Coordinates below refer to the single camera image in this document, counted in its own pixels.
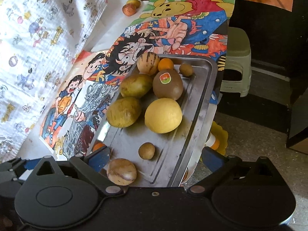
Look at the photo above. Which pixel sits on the yellow lemon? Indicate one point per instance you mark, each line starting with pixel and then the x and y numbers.
pixel 163 115

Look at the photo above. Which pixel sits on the reddish brown fruit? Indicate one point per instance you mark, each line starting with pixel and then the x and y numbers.
pixel 129 10

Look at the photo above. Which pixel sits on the metal tray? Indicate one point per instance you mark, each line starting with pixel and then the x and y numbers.
pixel 168 149

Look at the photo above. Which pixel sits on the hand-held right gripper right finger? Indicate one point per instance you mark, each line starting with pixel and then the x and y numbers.
pixel 211 160

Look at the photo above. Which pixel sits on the small orange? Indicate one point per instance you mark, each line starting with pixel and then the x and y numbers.
pixel 166 63
pixel 98 146

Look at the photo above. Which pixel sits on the spiky hair cartoon poster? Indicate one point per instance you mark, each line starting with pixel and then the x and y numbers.
pixel 134 45

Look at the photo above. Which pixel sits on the green plastic stool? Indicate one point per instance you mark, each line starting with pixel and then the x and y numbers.
pixel 235 45

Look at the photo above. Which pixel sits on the striped pepino melon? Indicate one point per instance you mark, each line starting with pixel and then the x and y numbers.
pixel 148 63

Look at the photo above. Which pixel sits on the large kiwi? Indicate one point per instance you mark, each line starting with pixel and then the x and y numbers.
pixel 167 87

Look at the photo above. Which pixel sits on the small yellow fruit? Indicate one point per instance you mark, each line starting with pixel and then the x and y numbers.
pixel 134 2

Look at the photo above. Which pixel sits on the yellow bear cartoon poster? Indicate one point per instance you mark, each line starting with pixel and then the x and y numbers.
pixel 168 7

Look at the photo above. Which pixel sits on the boys cartoon poster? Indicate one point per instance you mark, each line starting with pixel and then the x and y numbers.
pixel 69 93

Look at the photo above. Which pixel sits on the large yellow-green potato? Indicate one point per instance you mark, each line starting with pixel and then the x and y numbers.
pixel 124 112
pixel 136 85

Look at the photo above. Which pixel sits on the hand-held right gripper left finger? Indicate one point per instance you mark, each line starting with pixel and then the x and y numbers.
pixel 101 157

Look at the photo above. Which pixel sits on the printed cartoon blanket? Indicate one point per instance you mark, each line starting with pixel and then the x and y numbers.
pixel 36 41

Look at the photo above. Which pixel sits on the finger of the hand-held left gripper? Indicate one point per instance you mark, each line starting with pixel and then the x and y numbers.
pixel 12 168

